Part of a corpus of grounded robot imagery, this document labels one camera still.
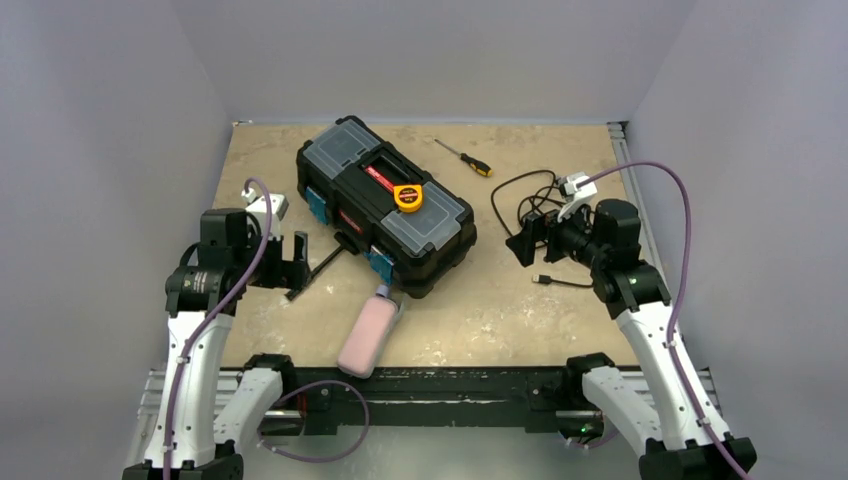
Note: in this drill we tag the pink umbrella case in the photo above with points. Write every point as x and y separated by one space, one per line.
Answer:
365 343

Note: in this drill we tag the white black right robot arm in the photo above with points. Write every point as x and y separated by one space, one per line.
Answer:
679 433

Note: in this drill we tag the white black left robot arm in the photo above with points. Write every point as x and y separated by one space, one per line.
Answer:
237 248

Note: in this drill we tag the yellow black screwdriver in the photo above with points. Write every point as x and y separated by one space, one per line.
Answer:
475 164

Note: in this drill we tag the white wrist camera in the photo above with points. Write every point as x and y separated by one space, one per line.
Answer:
268 204
577 190

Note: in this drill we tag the yellow tape measure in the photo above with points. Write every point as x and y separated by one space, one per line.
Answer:
408 198

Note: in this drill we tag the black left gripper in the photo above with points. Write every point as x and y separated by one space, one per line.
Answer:
276 261

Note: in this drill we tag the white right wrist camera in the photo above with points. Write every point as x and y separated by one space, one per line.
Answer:
577 190

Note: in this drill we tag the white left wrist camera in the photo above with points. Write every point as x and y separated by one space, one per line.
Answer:
268 204

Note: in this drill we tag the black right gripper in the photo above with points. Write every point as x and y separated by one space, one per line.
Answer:
544 234

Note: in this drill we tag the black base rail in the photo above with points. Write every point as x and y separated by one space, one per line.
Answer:
534 399

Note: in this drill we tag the black plastic toolbox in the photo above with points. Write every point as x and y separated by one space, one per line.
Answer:
346 175

